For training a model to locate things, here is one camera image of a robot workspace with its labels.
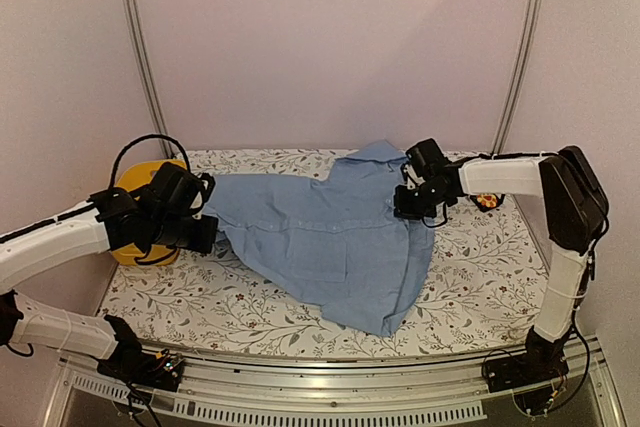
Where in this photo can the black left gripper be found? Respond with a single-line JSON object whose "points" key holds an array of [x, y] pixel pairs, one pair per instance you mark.
{"points": [[204, 243]]}

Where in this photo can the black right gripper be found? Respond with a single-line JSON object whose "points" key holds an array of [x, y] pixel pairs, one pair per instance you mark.
{"points": [[401, 210]]}

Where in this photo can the yellow orange plush flower brooch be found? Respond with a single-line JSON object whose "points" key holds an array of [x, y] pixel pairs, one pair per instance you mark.
{"points": [[487, 201]]}

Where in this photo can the light blue shirt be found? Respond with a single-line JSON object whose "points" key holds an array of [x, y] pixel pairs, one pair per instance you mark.
{"points": [[334, 243]]}

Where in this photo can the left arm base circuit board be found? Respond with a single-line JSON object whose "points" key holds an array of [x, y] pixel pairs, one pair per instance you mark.
{"points": [[161, 371]]}

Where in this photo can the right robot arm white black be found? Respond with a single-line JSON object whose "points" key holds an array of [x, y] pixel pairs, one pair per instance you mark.
{"points": [[576, 209]]}

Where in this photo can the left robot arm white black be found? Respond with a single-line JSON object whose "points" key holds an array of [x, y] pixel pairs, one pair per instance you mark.
{"points": [[159, 219]]}

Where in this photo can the black display box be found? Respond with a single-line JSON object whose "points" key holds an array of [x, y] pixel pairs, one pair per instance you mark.
{"points": [[472, 196]]}

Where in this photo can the floral white tablecloth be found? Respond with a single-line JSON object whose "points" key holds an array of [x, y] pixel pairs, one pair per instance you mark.
{"points": [[483, 290]]}

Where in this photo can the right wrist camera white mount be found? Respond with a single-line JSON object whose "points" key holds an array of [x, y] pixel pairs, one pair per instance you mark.
{"points": [[409, 177]]}

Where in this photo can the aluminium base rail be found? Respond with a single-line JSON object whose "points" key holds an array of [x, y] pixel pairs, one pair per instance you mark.
{"points": [[232, 390]]}

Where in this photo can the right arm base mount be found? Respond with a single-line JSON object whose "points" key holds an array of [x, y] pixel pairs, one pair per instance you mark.
{"points": [[510, 372]]}

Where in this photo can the right aluminium frame post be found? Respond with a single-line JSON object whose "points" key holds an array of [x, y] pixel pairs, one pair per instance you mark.
{"points": [[523, 51]]}

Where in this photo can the aluminium frame post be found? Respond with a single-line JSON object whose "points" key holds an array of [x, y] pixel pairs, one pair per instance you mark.
{"points": [[523, 51], [141, 57]]}

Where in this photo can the left aluminium frame post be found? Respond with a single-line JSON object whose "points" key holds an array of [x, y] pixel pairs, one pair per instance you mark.
{"points": [[141, 57]]}

